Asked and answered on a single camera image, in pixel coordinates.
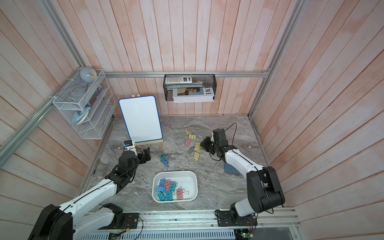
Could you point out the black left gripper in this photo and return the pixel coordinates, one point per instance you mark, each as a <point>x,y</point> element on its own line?
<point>143,159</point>

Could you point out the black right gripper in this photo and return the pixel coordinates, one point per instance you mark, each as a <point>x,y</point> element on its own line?
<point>204,143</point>

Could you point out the blue teal clip pair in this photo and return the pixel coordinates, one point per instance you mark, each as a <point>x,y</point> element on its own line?
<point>164,160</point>

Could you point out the yellow binder clip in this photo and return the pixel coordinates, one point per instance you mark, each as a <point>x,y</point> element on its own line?
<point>197,147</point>
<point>192,136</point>
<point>196,156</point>
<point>188,132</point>

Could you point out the pink binder clip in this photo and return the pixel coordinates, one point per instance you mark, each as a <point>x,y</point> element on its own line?
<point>188,142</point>
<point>167,184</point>
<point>180,193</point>

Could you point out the small blue binder clip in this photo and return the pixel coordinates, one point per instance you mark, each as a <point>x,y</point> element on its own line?
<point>161,189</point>

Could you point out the small teal binder clip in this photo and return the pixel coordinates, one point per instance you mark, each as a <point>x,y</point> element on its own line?
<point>173,186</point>

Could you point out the large teal binder clip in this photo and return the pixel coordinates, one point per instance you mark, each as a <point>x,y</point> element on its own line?
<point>169,195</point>

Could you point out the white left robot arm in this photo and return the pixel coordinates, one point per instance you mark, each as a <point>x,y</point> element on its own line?
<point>72,220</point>

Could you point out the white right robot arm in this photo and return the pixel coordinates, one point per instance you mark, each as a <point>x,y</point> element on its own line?
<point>264,191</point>

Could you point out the white plastic storage box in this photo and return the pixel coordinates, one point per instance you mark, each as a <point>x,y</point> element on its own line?
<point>185,179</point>

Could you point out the blue framed whiteboard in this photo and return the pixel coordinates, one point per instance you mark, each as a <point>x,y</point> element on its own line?
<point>126,109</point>

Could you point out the white book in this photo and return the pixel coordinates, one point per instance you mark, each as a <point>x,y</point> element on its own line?
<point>193,95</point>

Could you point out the white calculator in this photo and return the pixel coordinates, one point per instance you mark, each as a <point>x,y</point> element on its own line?
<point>175,80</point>

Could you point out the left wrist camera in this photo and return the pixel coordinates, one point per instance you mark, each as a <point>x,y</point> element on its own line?
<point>129,144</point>

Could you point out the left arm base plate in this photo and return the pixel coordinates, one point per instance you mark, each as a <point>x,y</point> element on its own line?
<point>123,221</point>

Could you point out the black mesh wall basket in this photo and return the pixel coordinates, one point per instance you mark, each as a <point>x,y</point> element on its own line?
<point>199,80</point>

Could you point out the white wire shelf rack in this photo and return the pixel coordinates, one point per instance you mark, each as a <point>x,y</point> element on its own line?
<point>88,108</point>

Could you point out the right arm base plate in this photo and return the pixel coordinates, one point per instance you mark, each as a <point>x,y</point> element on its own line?
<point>231,219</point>

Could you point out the aluminium rail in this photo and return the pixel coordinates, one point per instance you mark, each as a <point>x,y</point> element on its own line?
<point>206,219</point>

